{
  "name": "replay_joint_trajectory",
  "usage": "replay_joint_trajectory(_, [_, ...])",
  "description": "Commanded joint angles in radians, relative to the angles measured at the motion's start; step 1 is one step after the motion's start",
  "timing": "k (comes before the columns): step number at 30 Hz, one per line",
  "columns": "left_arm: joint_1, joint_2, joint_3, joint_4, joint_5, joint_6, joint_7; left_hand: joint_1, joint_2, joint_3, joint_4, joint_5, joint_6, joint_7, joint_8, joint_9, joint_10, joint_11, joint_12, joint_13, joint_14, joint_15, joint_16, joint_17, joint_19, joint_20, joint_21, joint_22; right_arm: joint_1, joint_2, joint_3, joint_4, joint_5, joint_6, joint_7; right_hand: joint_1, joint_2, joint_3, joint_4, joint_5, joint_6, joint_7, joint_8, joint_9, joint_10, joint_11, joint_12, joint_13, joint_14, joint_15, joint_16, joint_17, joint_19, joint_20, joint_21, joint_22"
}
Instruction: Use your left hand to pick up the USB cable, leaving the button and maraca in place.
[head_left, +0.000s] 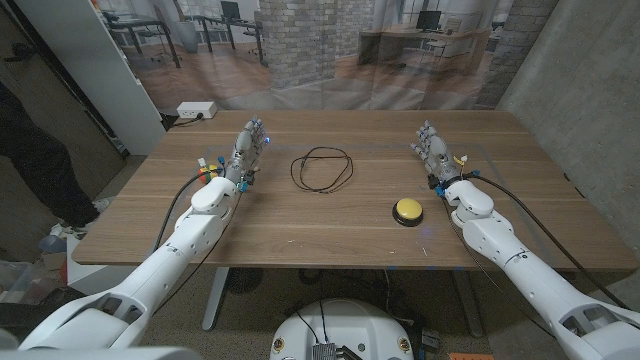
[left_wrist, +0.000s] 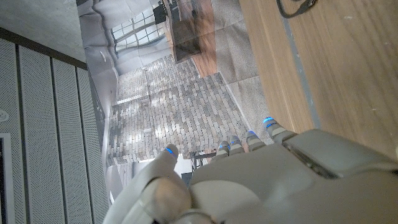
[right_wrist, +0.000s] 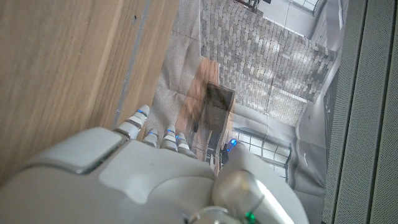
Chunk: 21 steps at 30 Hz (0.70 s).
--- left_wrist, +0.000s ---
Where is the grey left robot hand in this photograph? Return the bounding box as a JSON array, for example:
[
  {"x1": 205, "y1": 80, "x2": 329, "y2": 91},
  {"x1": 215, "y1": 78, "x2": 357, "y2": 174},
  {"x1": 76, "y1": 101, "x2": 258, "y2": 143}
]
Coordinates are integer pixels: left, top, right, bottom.
[{"x1": 102, "y1": 116, "x2": 398, "y2": 224}]

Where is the black USB cable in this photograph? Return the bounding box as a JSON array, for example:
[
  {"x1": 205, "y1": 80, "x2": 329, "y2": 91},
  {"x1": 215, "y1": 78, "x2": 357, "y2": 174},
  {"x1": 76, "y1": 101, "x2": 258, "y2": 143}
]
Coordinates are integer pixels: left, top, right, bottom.
[{"x1": 275, "y1": 0, "x2": 318, "y2": 19}]

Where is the linear ceiling air vent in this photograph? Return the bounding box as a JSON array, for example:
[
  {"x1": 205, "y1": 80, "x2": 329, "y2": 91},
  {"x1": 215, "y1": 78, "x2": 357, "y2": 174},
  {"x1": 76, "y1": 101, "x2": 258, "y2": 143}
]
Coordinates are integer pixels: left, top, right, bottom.
[{"x1": 0, "y1": 133, "x2": 16, "y2": 224}]

